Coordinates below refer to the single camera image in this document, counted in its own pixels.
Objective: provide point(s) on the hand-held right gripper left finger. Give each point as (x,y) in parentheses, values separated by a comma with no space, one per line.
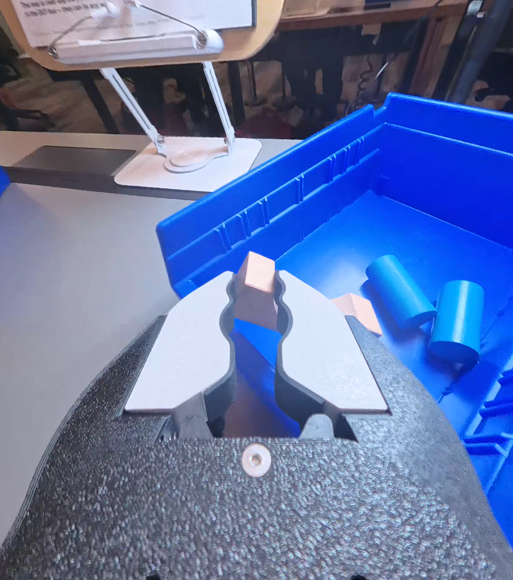
(179,353)

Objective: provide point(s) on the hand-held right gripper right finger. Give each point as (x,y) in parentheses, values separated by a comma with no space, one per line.
(329,362)

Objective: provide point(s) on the peach wooden block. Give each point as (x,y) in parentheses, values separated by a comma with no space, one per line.
(256,294)
(360,315)

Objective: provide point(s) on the blue wooden cylinder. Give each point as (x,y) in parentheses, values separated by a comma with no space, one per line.
(458,321)
(397,290)

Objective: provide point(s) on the white document stand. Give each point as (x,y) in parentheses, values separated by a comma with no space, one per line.
(220,161)

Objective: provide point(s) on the printed instruction sheet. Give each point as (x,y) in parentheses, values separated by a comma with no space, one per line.
(147,18)

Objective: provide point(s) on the brown wooden desk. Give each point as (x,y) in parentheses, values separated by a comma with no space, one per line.
(329,18)

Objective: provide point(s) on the black metal post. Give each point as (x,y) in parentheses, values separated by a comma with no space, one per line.
(478,45)

